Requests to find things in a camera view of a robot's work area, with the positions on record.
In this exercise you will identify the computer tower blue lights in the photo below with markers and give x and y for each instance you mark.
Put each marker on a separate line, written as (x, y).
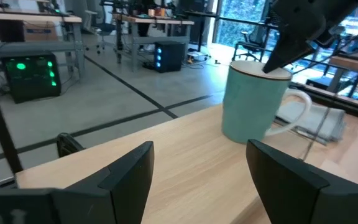
(169, 57)

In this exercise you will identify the wooden top grey desk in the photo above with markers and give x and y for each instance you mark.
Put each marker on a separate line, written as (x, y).
(26, 17)
(160, 21)

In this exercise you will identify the cardboard box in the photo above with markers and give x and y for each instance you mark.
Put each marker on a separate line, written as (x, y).
(40, 31)

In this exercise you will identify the black clamp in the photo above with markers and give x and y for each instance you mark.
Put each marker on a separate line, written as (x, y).
(68, 144)

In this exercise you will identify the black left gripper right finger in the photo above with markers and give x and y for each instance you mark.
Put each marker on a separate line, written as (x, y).
(291, 193)

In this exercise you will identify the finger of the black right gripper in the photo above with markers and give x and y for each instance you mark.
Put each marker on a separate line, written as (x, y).
(287, 53)

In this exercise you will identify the black office chair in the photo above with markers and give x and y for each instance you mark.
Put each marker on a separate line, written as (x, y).
(253, 43)

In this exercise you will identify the computer tower green lights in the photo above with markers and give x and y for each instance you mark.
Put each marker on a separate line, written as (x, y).
(31, 77)

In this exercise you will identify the grey folded cloth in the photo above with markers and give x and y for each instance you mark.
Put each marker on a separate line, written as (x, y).
(319, 121)

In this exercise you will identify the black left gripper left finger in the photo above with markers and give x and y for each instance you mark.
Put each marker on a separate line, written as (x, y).
(117, 193)

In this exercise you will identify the white office chair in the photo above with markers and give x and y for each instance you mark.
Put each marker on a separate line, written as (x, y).
(99, 26)

